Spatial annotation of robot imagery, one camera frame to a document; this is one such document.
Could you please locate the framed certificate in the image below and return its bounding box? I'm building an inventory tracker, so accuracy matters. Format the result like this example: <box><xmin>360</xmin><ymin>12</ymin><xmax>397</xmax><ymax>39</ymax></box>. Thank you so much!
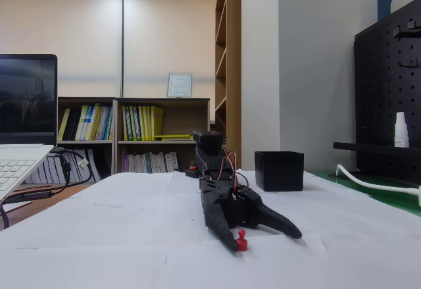
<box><xmin>166</xmin><ymin>72</ymin><xmax>193</xmax><ymax>99</ymax></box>

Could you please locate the black pegboard tray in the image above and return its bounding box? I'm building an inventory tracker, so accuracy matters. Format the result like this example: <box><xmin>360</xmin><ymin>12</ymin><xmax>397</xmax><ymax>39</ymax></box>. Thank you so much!
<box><xmin>332</xmin><ymin>142</ymin><xmax>421</xmax><ymax>159</ymax></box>

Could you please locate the thin yellow book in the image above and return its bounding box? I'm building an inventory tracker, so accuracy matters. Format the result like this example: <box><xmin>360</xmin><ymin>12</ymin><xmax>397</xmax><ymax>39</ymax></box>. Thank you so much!
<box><xmin>58</xmin><ymin>107</ymin><xmax>72</xmax><ymax>141</ymax></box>

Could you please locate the black binder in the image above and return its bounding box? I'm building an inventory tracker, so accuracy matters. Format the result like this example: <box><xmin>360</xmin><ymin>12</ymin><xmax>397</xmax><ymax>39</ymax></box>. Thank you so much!
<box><xmin>64</xmin><ymin>108</ymin><xmax>82</xmax><ymax>141</ymax></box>

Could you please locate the tall wooden shelf unit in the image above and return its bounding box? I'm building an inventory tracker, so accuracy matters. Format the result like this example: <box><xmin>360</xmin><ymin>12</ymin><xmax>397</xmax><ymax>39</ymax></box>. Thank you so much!
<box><xmin>214</xmin><ymin>0</ymin><xmax>243</xmax><ymax>171</ymax></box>

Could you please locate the white power strip cable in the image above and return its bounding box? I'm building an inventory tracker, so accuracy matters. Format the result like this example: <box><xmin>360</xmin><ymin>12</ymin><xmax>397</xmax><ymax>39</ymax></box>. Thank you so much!
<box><xmin>335</xmin><ymin>164</ymin><xmax>412</xmax><ymax>195</ymax></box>

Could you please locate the red white servo wire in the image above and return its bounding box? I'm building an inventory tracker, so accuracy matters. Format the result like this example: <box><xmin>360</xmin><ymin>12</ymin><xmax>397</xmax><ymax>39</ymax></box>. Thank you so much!
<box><xmin>218</xmin><ymin>151</ymin><xmax>248</xmax><ymax>201</ymax></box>

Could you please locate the wide yellow ring binder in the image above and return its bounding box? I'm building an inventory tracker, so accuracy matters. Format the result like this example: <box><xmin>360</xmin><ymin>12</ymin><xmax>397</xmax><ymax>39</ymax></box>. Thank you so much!
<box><xmin>151</xmin><ymin>105</ymin><xmax>164</xmax><ymax>141</ymax></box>

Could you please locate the low wooden bookshelf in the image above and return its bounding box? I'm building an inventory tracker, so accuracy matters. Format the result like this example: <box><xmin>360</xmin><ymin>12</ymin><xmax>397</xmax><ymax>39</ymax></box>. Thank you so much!
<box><xmin>112</xmin><ymin>97</ymin><xmax>211</xmax><ymax>175</ymax></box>
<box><xmin>57</xmin><ymin>96</ymin><xmax>116</xmax><ymax>184</ymax></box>

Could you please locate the white laptop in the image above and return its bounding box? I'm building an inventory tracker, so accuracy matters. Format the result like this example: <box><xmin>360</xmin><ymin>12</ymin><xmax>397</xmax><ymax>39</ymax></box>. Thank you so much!
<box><xmin>0</xmin><ymin>53</ymin><xmax>59</xmax><ymax>201</ymax></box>

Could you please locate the small white bottle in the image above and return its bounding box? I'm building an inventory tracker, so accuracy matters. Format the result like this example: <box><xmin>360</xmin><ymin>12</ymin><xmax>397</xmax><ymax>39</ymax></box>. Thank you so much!
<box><xmin>393</xmin><ymin>111</ymin><xmax>410</xmax><ymax>148</ymax></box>

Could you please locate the black laptop cable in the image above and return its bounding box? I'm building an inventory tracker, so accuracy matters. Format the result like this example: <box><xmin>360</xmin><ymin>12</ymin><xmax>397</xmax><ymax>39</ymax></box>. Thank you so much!
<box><xmin>6</xmin><ymin>146</ymin><xmax>95</xmax><ymax>204</ymax></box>

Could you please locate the black square plastic cup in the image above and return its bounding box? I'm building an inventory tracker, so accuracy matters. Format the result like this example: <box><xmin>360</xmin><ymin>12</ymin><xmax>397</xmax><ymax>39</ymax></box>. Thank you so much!
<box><xmin>254</xmin><ymin>151</ymin><xmax>305</xmax><ymax>192</ymax></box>

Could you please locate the red pawn piece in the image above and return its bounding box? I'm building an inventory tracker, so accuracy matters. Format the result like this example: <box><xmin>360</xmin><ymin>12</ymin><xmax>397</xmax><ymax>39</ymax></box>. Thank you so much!
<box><xmin>236</xmin><ymin>229</ymin><xmax>249</xmax><ymax>251</ymax></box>

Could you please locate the flat yellow folder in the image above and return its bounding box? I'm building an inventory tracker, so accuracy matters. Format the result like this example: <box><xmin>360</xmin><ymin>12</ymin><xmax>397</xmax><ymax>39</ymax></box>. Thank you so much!
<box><xmin>154</xmin><ymin>134</ymin><xmax>195</xmax><ymax>142</ymax></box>

